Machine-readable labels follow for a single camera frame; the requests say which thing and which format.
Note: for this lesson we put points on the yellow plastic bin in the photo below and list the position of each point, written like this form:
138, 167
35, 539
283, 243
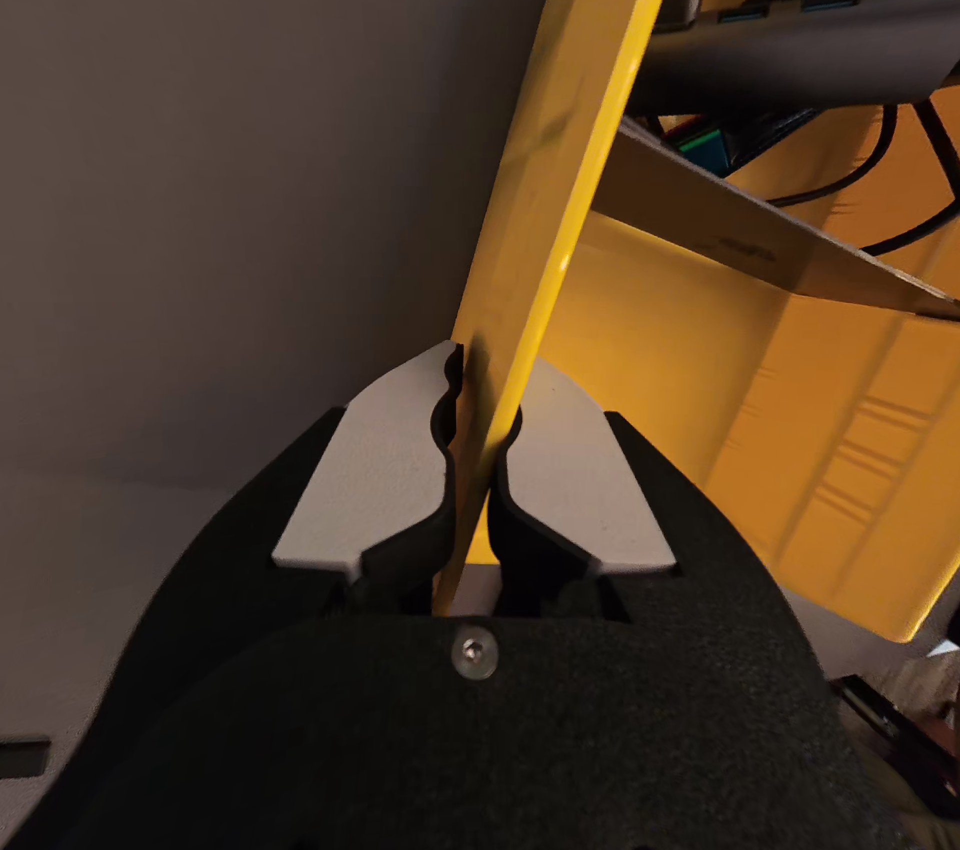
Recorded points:
675, 377

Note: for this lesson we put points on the grey usb hub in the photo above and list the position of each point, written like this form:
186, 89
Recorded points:
787, 62

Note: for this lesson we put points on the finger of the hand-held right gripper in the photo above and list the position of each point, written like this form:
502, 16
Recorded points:
712, 220

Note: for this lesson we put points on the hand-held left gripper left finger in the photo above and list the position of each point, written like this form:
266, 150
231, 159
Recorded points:
375, 482

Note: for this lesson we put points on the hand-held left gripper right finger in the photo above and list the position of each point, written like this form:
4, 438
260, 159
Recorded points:
585, 490

